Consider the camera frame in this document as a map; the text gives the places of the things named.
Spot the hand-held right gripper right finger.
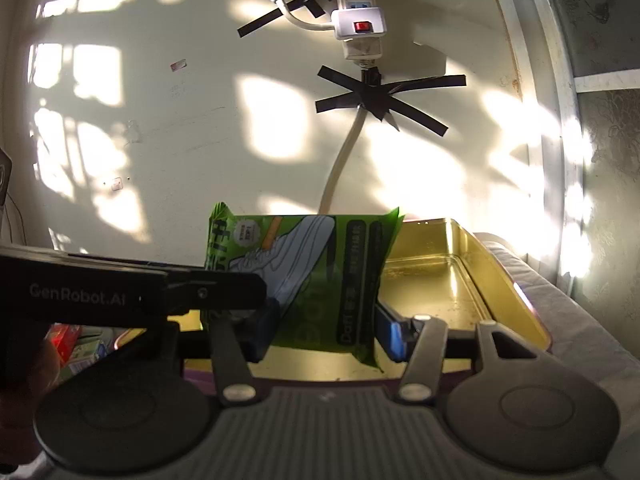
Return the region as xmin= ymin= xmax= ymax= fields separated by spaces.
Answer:
xmin=376 ymin=300 xmax=551 ymax=403

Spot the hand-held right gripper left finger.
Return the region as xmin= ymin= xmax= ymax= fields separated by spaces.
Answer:
xmin=150 ymin=300 xmax=281 ymax=407

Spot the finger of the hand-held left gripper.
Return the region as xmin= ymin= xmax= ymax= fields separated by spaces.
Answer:
xmin=166 ymin=270 xmax=268 ymax=319

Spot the green wipes packet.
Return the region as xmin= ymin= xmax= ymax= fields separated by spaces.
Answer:
xmin=200 ymin=202 xmax=405 ymax=373

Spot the red packet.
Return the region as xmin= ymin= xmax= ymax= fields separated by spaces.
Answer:
xmin=50 ymin=324 xmax=84 ymax=359

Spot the pale green packet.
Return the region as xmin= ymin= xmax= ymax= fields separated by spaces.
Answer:
xmin=65 ymin=339 xmax=114 ymax=377

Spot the dark grey device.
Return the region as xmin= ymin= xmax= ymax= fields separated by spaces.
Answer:
xmin=0 ymin=149 xmax=14 ymax=207

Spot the striped bed sheet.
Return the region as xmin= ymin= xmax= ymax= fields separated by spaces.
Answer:
xmin=470 ymin=232 xmax=640 ymax=480

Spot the black tape cross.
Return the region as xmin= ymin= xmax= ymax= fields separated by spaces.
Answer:
xmin=237 ymin=0 xmax=342 ymax=39
xmin=315 ymin=64 xmax=467 ymax=138

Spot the white switched plug adapter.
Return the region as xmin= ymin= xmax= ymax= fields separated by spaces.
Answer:
xmin=331 ymin=7 xmax=388 ymax=62

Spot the beige power cable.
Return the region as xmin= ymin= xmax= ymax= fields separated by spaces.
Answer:
xmin=319 ymin=60 xmax=371 ymax=217

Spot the white window frame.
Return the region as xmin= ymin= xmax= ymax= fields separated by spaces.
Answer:
xmin=480 ymin=0 xmax=640 ymax=288

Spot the white charger cable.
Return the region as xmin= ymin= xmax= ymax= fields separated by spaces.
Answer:
xmin=275 ymin=0 xmax=337 ymax=32

